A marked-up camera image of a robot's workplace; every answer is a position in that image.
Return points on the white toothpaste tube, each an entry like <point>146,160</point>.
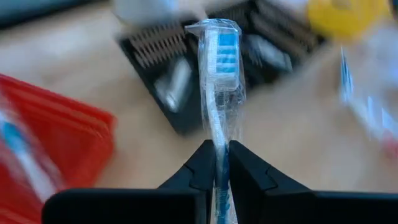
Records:
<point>373,121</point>

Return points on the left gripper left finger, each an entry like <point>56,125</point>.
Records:
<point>124,208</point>

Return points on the white wipes canister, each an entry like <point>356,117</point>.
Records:
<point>146,11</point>

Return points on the yellow plastic basket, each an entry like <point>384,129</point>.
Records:
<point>342,18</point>

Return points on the red plastic basket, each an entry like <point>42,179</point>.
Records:
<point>77,140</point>

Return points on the blue white toothbrush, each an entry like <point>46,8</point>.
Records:
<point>28,161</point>
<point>222,62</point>

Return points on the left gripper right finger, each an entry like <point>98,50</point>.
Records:
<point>311,208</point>

